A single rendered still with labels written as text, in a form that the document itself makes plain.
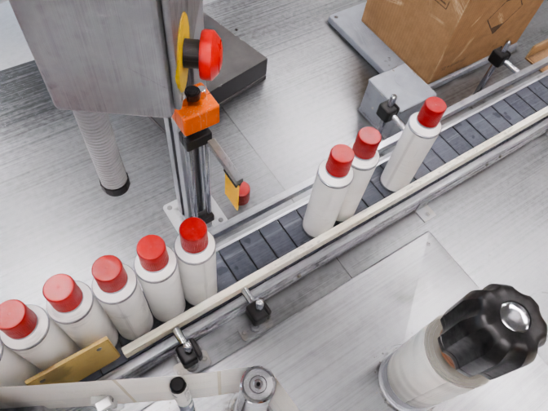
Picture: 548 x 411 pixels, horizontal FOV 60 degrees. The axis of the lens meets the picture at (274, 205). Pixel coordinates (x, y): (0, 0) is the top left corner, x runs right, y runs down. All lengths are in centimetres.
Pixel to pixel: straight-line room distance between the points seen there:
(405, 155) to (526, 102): 42
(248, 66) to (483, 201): 54
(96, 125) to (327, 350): 45
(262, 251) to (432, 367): 33
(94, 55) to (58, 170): 62
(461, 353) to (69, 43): 44
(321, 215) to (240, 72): 40
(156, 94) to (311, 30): 87
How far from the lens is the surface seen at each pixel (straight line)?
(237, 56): 105
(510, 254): 98
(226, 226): 71
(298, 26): 123
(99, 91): 39
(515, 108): 114
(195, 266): 61
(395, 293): 80
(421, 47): 112
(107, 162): 56
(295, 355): 73
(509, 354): 50
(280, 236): 80
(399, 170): 84
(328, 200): 70
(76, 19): 35
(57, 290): 57
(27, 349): 61
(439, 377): 59
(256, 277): 73
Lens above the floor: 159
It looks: 59 degrees down
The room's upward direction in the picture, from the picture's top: 10 degrees clockwise
